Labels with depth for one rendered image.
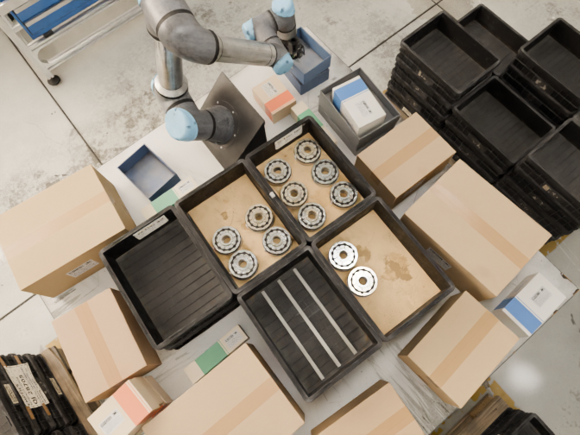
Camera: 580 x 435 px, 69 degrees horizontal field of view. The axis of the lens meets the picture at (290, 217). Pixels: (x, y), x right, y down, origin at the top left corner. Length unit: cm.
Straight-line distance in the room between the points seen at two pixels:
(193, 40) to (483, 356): 129
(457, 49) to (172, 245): 173
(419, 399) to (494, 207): 72
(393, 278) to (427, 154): 49
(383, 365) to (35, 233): 132
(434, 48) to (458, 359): 157
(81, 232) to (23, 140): 157
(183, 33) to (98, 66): 202
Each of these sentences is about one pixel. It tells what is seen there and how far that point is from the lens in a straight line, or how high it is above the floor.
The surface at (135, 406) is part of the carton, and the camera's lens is 148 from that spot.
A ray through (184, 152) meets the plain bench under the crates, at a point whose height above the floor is 70.
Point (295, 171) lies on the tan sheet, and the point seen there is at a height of 83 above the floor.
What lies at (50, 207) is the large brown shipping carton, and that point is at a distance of 175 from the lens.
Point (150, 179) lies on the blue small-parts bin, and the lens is 186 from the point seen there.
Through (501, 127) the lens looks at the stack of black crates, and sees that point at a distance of 244.
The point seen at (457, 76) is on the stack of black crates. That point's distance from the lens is 238.
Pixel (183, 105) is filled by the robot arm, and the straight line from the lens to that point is 160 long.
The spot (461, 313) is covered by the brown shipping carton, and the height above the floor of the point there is 86.
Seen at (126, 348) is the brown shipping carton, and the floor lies 86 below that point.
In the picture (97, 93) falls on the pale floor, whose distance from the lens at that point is 310.
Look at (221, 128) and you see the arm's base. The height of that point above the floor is 90.
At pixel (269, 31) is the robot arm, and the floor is 114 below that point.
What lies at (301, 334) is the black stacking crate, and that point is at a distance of 148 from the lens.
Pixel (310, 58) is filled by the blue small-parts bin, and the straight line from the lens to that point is 196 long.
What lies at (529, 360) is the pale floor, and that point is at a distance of 258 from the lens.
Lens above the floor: 231
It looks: 72 degrees down
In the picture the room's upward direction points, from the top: 6 degrees counter-clockwise
